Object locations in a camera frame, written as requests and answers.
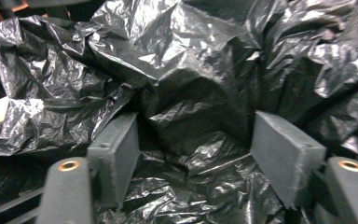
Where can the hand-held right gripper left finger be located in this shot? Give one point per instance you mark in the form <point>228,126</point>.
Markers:
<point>118,155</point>

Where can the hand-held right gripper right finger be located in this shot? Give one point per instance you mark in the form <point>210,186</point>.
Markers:
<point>287,155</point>

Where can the black plastic garbage bag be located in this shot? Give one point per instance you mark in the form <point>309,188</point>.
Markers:
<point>192,77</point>

